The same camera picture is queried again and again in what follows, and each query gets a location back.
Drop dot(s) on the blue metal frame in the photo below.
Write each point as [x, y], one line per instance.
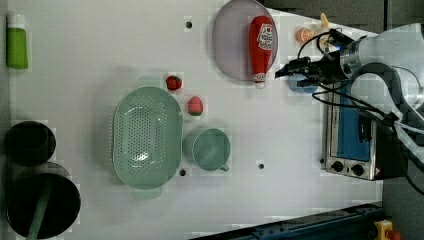
[353, 223]

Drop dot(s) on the orange slice toy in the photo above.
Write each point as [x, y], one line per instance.
[304, 34]

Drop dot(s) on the green spoon handle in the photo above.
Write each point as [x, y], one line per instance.
[40, 210]

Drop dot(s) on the yellow red emergency button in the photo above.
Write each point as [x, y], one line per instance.
[385, 231]

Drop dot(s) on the green mug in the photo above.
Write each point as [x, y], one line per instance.
[208, 148]

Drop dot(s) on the silver black toaster oven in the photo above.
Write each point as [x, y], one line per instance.
[357, 147]

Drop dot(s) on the large black pot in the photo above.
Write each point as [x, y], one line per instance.
[63, 206]

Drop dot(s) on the dark red strawberry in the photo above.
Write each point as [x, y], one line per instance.
[173, 83]

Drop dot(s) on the red ketchup bottle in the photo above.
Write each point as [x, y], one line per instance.
[260, 48]

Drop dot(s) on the peeled banana toy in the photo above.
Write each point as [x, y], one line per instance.
[323, 27]

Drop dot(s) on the small black cup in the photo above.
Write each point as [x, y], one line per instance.
[29, 144]

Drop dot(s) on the pink red strawberry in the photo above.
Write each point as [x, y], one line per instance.
[195, 106]

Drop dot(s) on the green perforated colander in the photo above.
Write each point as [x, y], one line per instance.
[147, 139]

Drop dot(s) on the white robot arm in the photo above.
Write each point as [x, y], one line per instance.
[395, 56]

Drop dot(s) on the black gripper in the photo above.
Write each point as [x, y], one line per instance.
[325, 71]

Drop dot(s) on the green bottle white cap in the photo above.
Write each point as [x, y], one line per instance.
[16, 41]

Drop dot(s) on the blue round bowl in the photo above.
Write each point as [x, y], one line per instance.
[296, 84]

